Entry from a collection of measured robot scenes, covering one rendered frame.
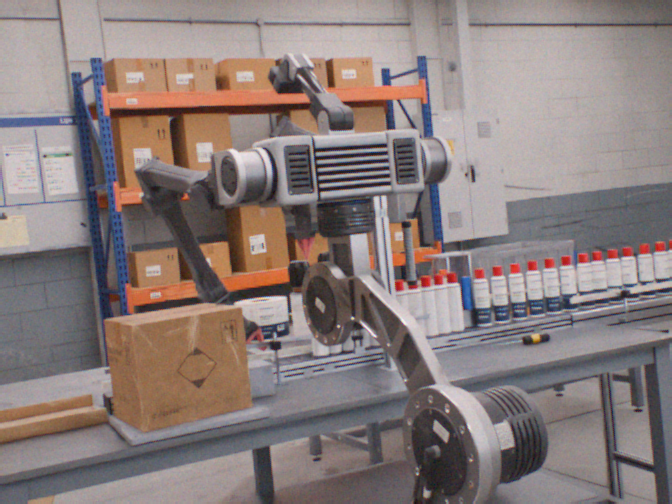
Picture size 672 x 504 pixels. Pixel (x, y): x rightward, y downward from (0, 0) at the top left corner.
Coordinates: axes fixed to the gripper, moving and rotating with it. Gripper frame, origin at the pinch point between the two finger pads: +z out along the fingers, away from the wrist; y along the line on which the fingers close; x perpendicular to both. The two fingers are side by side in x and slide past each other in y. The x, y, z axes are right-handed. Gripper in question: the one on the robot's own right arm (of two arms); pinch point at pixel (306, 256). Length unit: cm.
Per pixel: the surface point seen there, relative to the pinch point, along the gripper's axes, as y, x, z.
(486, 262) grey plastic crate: -152, -108, 24
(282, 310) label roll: -1.5, -30.4, 21.5
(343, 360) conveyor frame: 1.4, 24.4, 32.7
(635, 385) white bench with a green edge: -241, -101, 105
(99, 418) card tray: 80, 30, 35
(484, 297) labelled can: -56, 24, 20
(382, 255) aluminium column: -9.9, 36.0, -0.4
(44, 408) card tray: 90, 4, 34
